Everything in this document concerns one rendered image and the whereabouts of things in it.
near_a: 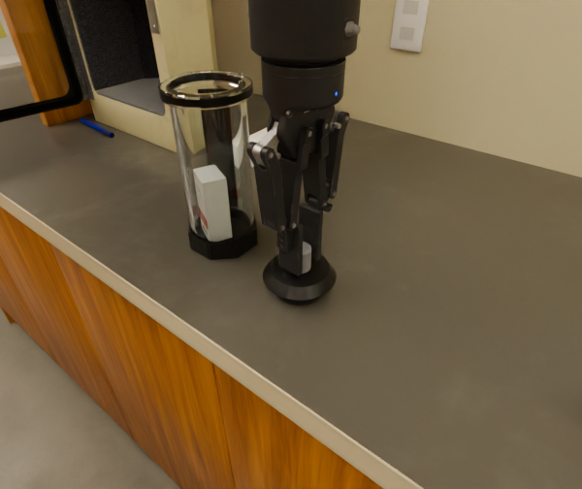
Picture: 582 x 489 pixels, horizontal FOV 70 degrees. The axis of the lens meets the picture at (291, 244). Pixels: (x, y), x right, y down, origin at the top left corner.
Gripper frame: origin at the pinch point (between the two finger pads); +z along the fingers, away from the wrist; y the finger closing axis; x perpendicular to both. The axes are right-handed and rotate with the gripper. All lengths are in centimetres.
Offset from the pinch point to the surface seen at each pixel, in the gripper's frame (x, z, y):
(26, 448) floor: -82, 102, 35
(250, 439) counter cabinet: -0.5, 31.0, 10.3
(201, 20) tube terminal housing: -44, -16, -24
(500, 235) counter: 15.5, 7.7, -28.6
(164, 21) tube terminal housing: -43.7, -16.7, -16.0
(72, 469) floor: -65, 102, 28
